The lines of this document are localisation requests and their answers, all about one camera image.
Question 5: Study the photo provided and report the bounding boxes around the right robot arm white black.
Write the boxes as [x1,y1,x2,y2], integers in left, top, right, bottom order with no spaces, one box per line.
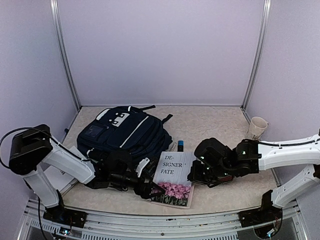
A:
[187,134,320,222]

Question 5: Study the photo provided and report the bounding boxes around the aluminium front rail frame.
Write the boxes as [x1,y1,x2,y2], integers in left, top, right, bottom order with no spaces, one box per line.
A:
[15,199,311,240]

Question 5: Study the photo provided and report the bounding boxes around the navy blue student backpack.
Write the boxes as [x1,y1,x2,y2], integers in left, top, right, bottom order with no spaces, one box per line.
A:
[76,105,173,163]

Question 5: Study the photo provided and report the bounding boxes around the black marker blue cap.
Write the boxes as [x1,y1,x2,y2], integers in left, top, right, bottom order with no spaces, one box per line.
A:
[177,140,184,152]

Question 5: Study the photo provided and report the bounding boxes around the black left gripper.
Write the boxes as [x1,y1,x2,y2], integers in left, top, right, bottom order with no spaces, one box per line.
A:
[110,171,166,200]

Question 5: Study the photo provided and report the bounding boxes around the aluminium corner post right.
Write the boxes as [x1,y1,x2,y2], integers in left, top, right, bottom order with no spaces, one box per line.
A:
[241,0,272,112]

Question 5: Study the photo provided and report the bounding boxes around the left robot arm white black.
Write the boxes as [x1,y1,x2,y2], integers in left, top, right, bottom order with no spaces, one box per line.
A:
[6,124,165,223]

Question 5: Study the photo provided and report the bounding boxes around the red floral plate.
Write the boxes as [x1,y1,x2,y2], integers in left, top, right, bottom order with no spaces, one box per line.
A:
[217,175,234,183]

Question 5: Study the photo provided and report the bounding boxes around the aluminium corner post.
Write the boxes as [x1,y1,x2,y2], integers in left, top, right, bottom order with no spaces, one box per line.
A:
[50,0,82,112]
[241,0,272,112]

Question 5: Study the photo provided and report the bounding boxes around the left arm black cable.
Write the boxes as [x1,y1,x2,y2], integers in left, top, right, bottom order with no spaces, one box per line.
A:
[0,127,51,171]

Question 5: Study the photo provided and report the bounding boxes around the designer fate flower book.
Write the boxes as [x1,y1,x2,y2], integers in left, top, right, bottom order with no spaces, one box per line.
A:
[150,151,196,209]

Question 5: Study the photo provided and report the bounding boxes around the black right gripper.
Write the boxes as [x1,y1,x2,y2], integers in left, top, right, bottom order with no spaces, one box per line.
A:
[187,160,233,186]

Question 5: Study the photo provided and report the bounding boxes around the aluminium corner post left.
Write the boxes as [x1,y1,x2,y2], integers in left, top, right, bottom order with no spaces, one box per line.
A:
[50,0,82,112]

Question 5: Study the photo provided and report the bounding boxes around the white barcode book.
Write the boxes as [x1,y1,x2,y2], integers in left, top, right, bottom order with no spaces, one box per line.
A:
[44,165,78,196]

